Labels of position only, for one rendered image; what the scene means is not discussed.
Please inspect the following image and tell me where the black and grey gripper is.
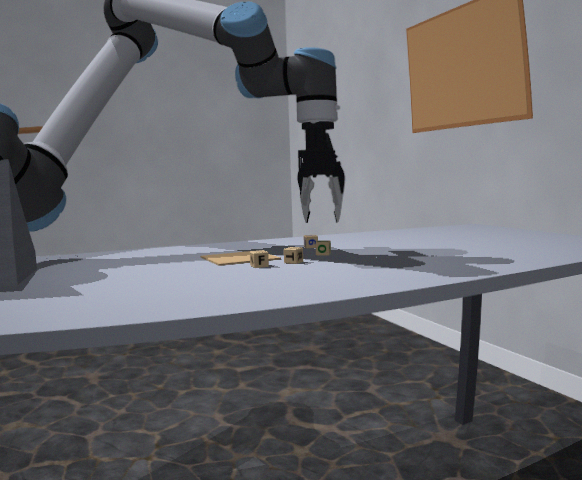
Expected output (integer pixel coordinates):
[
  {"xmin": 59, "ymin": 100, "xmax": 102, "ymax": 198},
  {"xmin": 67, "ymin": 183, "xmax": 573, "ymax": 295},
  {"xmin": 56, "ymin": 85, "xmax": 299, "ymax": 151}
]
[{"xmin": 297, "ymin": 121, "xmax": 345, "ymax": 223}]

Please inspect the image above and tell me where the tan flat mat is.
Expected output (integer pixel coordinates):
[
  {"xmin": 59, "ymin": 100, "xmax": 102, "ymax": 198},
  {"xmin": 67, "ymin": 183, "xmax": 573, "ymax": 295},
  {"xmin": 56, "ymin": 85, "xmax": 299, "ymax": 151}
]
[{"xmin": 200, "ymin": 251, "xmax": 281, "ymax": 266}]

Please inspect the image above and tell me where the tan letter block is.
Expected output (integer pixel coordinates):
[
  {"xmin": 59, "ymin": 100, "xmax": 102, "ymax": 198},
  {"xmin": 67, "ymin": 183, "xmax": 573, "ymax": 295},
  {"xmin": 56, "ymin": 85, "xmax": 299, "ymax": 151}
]
[
  {"xmin": 284, "ymin": 247, "xmax": 303, "ymax": 264},
  {"xmin": 304, "ymin": 235, "xmax": 318, "ymax": 248},
  {"xmin": 250, "ymin": 250, "xmax": 269, "ymax": 268},
  {"xmin": 316, "ymin": 240, "xmax": 331, "ymax": 255}
]

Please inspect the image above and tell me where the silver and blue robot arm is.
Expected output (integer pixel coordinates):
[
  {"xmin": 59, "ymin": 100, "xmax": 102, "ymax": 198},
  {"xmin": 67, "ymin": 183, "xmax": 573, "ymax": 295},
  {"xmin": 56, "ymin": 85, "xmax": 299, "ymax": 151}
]
[{"xmin": 0, "ymin": 0, "xmax": 340, "ymax": 232}]

